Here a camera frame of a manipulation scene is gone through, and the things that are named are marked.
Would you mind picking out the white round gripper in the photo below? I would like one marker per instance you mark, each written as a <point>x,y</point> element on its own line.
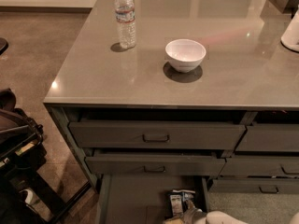
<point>195,216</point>

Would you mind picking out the blue chip bag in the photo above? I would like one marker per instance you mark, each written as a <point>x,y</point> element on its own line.
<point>178,200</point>

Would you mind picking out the bottom left open drawer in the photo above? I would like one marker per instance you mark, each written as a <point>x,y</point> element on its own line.
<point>144,199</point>

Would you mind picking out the middle left grey drawer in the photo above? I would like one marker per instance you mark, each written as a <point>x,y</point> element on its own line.
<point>154,163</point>

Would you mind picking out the grey drawer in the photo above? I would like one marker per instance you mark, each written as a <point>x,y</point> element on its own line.
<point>261,166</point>
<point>270,138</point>
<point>156,134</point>
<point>255,185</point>
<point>154,163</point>

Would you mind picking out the bottom right grey drawer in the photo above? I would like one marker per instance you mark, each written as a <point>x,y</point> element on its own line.
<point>255,185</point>

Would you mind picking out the top right grey drawer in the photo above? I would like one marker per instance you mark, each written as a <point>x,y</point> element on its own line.
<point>270,138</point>

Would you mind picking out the middle right grey drawer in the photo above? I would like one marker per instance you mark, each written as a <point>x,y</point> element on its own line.
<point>261,166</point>

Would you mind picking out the grey counter cabinet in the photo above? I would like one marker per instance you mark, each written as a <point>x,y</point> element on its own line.
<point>98,81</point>

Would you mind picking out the top left grey drawer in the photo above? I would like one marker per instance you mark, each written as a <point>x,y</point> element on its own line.
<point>156,134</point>

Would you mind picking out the white bowl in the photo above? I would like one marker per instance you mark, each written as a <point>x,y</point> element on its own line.
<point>184,55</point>

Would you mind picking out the clear plastic water bottle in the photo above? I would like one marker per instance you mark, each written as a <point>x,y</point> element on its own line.
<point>125,18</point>

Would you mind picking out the black round stool edge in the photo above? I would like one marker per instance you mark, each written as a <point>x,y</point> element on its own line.
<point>3,45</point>

